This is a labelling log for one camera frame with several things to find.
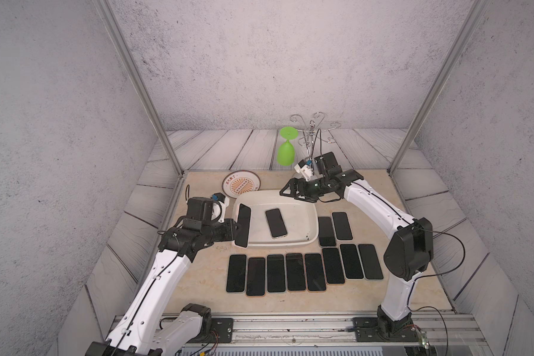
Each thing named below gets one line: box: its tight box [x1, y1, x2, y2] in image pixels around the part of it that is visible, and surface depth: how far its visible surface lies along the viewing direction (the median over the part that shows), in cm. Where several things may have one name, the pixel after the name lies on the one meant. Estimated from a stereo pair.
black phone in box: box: [265, 207, 288, 239], surface depth 101 cm
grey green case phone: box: [331, 212, 354, 241], surface depth 101 cm
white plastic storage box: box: [236, 189, 320, 248], surface depth 101 cm
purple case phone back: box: [234, 203, 252, 248], surface depth 79 cm
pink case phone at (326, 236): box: [318, 216, 336, 247], surface depth 98 cm
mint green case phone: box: [226, 254, 247, 293], surface depth 88 cm
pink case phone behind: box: [285, 252, 307, 292], surface depth 88 cm
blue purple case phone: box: [339, 244, 364, 279], surface depth 91 cm
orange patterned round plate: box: [221, 169, 262, 199], surface depth 117 cm
